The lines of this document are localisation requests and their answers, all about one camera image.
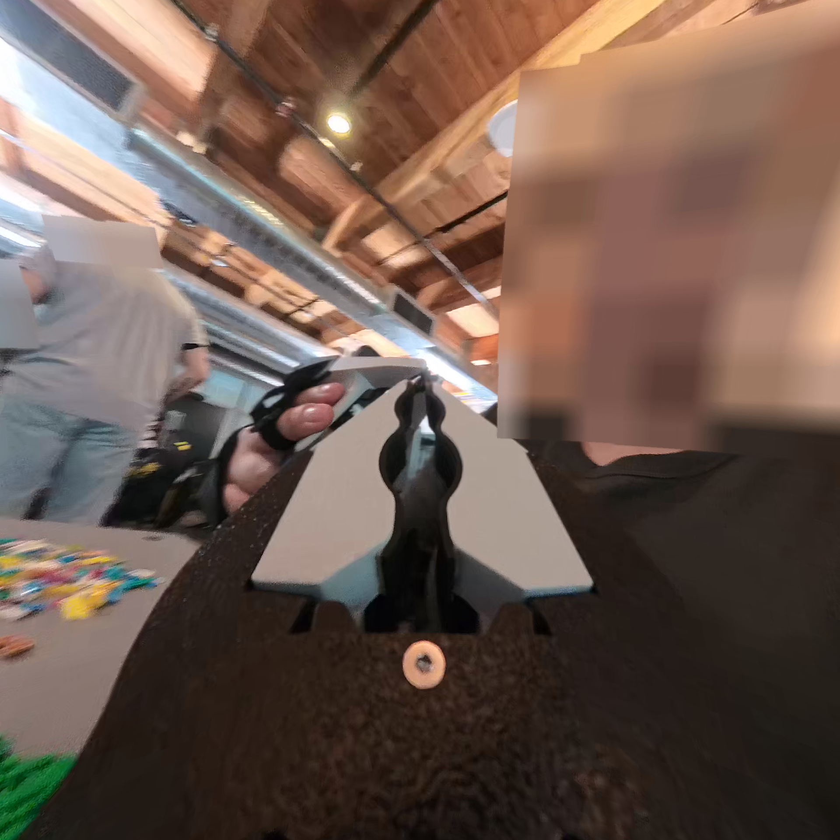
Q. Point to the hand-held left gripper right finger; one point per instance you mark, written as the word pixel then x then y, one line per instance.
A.
pixel 512 518

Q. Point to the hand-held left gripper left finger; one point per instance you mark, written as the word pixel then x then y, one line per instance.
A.
pixel 328 518

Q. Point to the person's right hand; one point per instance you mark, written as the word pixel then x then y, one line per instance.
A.
pixel 308 413

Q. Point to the person's dark shirt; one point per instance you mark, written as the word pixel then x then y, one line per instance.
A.
pixel 722 590

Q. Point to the round ceiling light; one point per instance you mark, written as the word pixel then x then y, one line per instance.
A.
pixel 338 123

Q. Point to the pile of colourful bricks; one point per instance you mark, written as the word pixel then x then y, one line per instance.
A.
pixel 65 577

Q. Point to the white ceiling disc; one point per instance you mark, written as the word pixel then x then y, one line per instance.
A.
pixel 504 128

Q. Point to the black duct vent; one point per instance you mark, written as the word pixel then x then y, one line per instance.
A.
pixel 412 312

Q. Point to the silver air duct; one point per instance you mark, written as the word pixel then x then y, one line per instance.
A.
pixel 262 243
pixel 249 321

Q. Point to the round green base plate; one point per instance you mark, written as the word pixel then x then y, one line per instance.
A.
pixel 26 794

